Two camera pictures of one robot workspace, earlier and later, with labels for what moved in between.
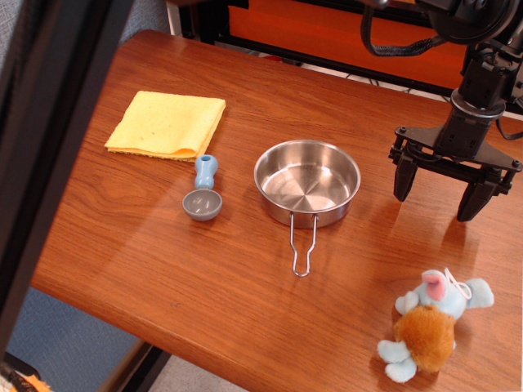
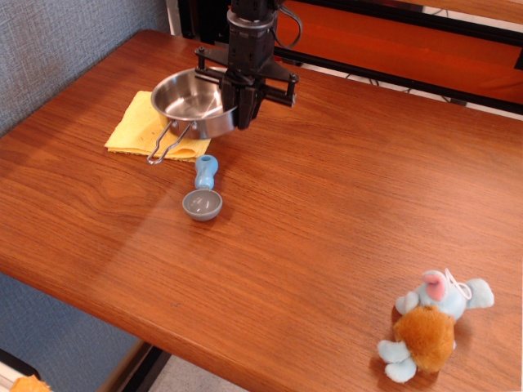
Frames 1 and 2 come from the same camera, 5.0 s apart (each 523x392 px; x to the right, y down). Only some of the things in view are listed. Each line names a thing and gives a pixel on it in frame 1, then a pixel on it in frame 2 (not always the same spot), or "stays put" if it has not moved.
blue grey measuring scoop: x=203 y=203 stays put
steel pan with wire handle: x=307 y=184 to x=193 y=107
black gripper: x=458 y=145 to x=249 y=60
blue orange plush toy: x=425 y=330 stays put
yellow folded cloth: x=174 y=126 stays put
